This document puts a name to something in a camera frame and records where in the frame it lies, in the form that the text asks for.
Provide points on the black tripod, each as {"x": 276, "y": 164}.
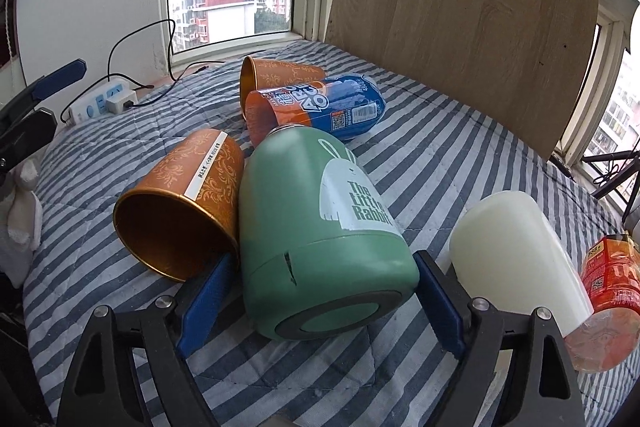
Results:
{"x": 622, "y": 166}

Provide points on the orange paper cup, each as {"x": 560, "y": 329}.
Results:
{"x": 183, "y": 215}
{"x": 261, "y": 73}

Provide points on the orange paper cup far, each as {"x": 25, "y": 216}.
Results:
{"x": 261, "y": 73}

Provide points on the red clear plastic bottle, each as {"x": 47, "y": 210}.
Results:
{"x": 610, "y": 274}

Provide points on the orange paper cup near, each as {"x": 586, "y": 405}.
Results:
{"x": 183, "y": 215}

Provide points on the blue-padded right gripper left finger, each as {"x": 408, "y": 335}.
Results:
{"x": 102, "y": 387}

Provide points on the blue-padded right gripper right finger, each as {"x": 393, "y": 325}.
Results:
{"x": 541, "y": 385}

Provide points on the green rabbit thermos cup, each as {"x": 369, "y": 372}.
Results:
{"x": 321, "y": 254}

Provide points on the white power strip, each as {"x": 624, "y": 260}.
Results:
{"x": 113, "y": 97}

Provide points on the blue orange snack can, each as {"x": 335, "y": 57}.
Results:
{"x": 345, "y": 106}

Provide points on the cream white plastic cup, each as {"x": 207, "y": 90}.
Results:
{"x": 505, "y": 250}

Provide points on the wooden board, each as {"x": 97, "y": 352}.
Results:
{"x": 520, "y": 62}

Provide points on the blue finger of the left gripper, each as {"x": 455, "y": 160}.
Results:
{"x": 58, "y": 80}

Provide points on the white gloved left hand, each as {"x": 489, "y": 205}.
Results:
{"x": 21, "y": 210}

